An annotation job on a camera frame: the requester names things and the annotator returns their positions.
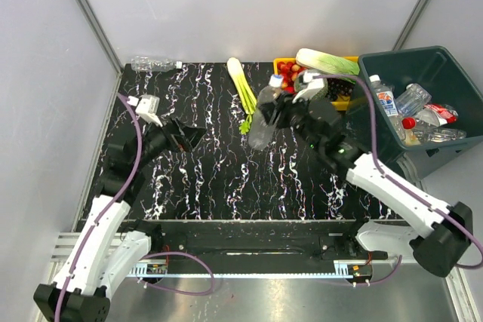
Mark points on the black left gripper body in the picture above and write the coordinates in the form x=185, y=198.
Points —
x=161, y=138

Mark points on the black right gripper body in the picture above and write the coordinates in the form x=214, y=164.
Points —
x=293, y=114

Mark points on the clear bottle back row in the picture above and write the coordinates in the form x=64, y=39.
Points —
x=148, y=64

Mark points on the clear bottle blue red label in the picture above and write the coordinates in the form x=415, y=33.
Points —
x=387, y=100

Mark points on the clear ribbed bottle white cap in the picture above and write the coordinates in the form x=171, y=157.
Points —
x=412, y=100

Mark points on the large clear square bottle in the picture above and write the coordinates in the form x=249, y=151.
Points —
x=411, y=139

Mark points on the red label crushed bottle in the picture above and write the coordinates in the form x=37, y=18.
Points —
x=431, y=116

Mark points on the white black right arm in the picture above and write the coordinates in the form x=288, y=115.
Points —
x=437, y=233

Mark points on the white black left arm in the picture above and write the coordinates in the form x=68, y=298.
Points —
x=83, y=288

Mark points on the dark green plastic bin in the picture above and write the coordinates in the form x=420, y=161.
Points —
x=437, y=71

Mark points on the celery stalk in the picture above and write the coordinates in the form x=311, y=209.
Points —
x=246, y=95

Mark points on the yellow plastic tray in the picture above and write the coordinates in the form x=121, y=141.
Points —
x=340, y=106

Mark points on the napa cabbage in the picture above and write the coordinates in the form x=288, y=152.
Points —
x=326, y=63

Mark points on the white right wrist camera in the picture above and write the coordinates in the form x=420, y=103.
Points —
x=311, y=86

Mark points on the aluminium front rail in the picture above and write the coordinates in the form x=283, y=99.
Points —
x=317, y=262

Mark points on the aluminium frame post left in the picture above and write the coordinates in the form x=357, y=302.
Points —
x=100, y=35

